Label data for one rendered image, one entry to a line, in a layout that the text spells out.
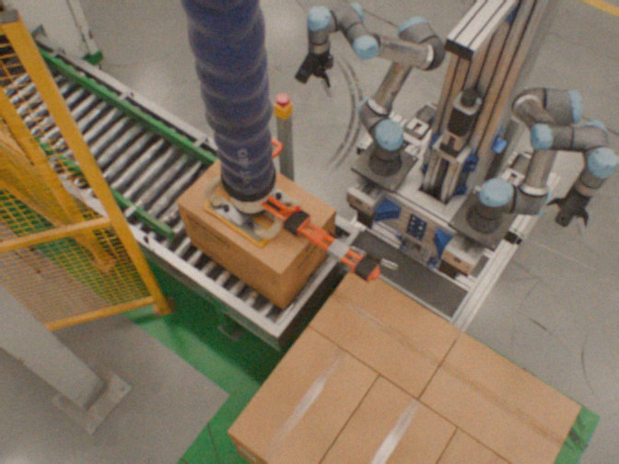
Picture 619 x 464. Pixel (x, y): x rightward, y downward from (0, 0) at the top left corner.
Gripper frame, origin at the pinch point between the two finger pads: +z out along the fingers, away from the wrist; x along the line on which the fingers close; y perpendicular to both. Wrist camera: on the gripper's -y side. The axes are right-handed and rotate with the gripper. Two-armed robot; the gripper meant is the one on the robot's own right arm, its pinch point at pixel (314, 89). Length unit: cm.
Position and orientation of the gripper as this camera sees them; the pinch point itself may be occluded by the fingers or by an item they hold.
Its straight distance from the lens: 241.0
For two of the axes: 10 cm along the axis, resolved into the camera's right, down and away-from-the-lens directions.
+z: 0.0, 4.9, 8.7
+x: -8.1, -5.1, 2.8
